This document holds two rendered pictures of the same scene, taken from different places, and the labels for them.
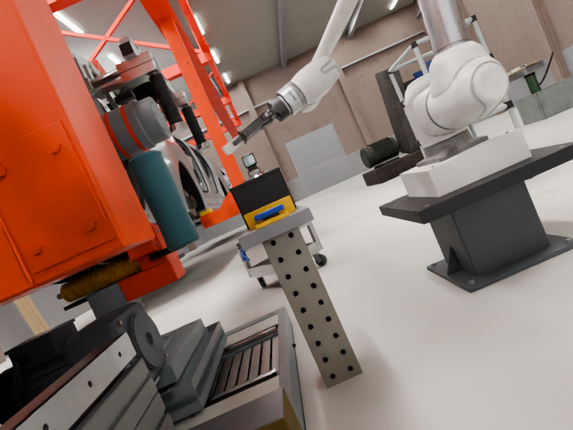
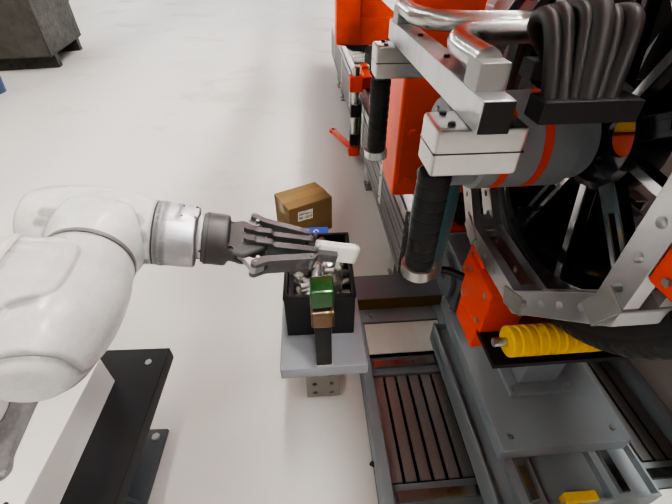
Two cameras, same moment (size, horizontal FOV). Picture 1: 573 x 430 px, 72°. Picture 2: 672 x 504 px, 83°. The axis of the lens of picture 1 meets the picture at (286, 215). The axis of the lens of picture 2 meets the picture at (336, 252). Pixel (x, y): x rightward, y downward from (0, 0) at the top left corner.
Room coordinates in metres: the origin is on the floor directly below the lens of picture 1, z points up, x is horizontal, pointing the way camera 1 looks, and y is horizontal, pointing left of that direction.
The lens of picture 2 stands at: (1.70, 0.03, 1.09)
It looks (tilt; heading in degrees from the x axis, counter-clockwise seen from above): 40 degrees down; 176
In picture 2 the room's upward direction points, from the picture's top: straight up
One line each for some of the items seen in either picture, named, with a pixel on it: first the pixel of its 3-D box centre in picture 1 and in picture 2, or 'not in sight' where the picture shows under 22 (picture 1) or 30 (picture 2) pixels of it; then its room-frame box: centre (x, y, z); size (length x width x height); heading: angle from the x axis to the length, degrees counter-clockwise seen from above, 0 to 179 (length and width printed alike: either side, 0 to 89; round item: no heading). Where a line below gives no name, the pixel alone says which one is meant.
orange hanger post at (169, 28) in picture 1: (189, 125); not in sight; (4.90, 0.64, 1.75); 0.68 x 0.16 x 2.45; 91
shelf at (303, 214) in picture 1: (275, 223); (319, 292); (1.07, 0.04, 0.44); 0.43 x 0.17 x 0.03; 1
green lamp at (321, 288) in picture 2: (249, 160); (321, 291); (1.27, 0.04, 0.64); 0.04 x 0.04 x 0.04; 1
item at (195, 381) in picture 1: (159, 379); (522, 400); (1.21, 0.57, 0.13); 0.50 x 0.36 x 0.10; 1
